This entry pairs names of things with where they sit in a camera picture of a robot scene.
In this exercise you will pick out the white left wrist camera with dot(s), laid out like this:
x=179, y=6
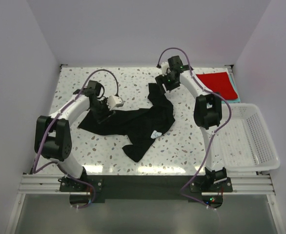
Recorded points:
x=115, y=102

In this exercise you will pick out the white plastic basket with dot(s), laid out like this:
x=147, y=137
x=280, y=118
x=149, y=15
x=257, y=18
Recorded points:
x=245, y=142

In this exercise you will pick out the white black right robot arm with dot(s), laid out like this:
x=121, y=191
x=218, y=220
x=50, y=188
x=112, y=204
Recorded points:
x=207, y=116

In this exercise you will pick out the aluminium rail frame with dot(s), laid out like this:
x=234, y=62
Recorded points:
x=243, y=183

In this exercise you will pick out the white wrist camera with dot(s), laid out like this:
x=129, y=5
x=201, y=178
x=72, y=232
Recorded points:
x=115, y=102
x=164, y=67

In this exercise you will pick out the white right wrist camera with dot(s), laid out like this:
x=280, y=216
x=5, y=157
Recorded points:
x=164, y=67

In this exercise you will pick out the black t shirt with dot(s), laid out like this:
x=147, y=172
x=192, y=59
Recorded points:
x=142, y=126

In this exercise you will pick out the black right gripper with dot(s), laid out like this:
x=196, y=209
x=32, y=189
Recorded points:
x=161, y=79

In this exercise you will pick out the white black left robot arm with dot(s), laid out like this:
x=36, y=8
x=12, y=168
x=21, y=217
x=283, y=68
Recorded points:
x=53, y=136

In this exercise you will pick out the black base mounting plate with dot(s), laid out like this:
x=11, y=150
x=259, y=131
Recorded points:
x=100, y=188

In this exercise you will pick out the folded teal t shirt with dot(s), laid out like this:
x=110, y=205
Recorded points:
x=229, y=91

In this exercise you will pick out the folded red t shirt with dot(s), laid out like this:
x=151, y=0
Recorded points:
x=214, y=81

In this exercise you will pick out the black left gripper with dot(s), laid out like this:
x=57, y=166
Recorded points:
x=106, y=115

